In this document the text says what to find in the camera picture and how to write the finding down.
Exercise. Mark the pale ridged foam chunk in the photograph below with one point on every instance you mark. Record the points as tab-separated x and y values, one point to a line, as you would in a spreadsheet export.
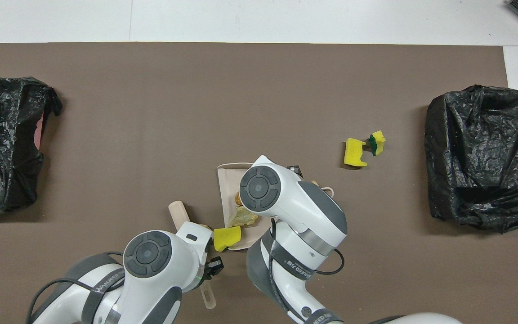
243	218

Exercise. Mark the small yellow green sponge piece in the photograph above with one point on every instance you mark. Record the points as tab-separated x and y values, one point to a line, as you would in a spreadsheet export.
378	138

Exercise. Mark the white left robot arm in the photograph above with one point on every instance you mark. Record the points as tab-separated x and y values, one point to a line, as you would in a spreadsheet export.
146	254

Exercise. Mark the beige hand brush black bristles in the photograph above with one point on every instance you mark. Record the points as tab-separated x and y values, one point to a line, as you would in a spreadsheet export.
178	211

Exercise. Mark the golden brown bread roll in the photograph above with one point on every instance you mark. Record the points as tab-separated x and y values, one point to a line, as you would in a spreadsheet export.
237	198

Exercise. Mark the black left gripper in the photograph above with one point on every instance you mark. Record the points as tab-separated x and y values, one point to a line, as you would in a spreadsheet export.
206	272

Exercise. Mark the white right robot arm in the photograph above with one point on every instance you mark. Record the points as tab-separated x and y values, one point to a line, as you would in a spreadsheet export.
259	189

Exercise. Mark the brown paper table mat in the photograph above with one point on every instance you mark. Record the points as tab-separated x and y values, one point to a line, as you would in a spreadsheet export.
259	67

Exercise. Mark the plain yellow sponge piece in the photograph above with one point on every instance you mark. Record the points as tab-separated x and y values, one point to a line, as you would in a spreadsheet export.
227	236

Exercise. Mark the notched yellow sponge piece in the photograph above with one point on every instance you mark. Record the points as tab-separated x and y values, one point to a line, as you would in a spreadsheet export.
354	153

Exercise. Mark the beige plastic dustpan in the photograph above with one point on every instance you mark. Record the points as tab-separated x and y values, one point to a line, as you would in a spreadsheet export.
227	189

